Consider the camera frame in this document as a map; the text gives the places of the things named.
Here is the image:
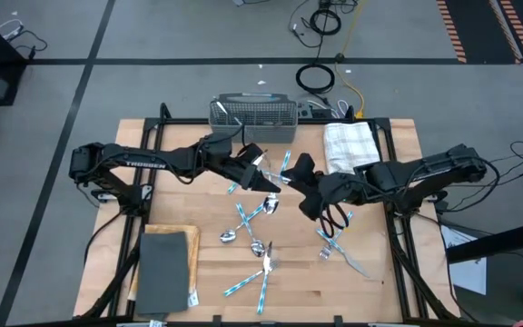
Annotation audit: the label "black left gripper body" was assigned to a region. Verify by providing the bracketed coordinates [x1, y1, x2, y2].
[219, 143, 268, 191]

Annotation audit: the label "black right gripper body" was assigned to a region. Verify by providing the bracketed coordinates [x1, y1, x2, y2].
[298, 153, 338, 223]

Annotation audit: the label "fork tines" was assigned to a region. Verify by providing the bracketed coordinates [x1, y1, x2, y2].
[318, 211, 354, 262]

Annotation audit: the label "fork with teal-white handle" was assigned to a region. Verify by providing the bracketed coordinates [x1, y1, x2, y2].
[222, 257, 281, 298]

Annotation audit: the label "white checkered dish towel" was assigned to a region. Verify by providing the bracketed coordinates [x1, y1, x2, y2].
[323, 121, 381, 176]

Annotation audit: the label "gray mesh cutlery basket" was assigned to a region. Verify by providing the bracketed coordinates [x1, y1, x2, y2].
[208, 92, 300, 144]

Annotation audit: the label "yellow folded cloth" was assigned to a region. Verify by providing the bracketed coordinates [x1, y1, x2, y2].
[127, 223, 202, 304]

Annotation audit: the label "dark gray folded cloth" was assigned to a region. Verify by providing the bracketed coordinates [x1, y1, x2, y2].
[133, 231, 192, 318]

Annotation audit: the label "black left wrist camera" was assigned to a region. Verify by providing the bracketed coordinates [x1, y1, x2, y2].
[202, 131, 234, 158]

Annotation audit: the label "power adapters with cords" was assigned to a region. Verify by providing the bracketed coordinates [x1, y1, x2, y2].
[297, 100, 358, 121]

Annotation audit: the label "yellow extension cable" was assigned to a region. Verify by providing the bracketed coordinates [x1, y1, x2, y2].
[332, 0, 366, 120]

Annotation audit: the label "coiled black cable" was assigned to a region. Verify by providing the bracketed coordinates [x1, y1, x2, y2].
[309, 8, 342, 36]
[295, 63, 336, 95]

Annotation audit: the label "black metal table frame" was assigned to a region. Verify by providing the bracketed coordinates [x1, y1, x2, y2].
[74, 102, 462, 327]

